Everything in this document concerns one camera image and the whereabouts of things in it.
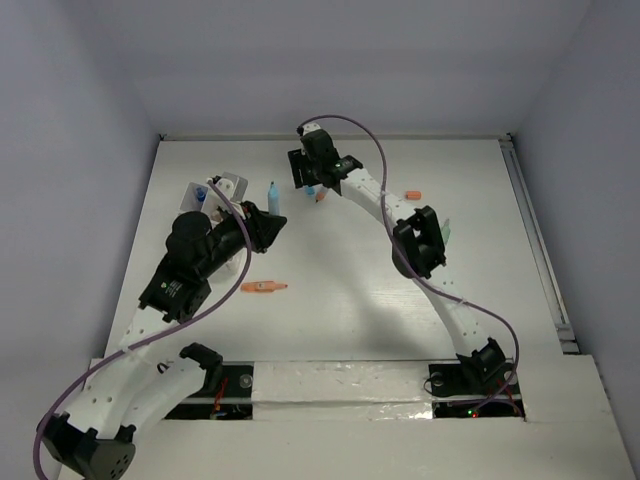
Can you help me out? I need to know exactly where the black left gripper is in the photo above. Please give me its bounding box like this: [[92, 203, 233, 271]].
[[197, 200, 285, 278]]

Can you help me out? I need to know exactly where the blue highlighter pen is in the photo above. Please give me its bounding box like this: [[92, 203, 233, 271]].
[[267, 181, 280, 216]]

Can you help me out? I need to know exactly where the blue cap spray bottle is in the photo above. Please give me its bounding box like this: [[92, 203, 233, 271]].
[[194, 187, 207, 204]]

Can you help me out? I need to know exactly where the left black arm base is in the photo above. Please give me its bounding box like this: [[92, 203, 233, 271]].
[[166, 343, 254, 421]]

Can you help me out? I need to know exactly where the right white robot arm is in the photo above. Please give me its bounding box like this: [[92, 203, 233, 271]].
[[288, 122, 506, 397]]

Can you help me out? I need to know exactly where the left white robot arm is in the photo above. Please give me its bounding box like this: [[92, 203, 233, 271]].
[[32, 201, 287, 479]]

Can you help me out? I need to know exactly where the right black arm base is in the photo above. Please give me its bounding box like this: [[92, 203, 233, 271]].
[[423, 362, 526, 419]]

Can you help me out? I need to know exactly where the orange highlighter pen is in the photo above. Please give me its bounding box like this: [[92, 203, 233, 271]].
[[240, 281, 288, 293]]

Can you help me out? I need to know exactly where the white compartment organizer box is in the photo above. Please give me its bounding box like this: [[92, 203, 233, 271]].
[[179, 182, 244, 283]]

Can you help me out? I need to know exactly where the green highlighter pen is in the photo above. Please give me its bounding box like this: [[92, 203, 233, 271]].
[[440, 218, 451, 245]]

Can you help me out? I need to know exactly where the silver taped front board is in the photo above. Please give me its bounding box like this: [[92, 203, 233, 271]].
[[251, 361, 433, 422]]

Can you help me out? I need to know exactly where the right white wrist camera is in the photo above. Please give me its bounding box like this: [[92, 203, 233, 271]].
[[296, 121, 322, 137]]

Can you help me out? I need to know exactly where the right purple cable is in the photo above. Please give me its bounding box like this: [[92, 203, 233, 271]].
[[297, 115, 519, 416]]

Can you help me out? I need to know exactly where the purple cable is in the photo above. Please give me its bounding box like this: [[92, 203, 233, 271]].
[[32, 180, 252, 479], [297, 115, 519, 416]]

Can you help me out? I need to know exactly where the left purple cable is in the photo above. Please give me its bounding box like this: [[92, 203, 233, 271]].
[[32, 180, 252, 479]]

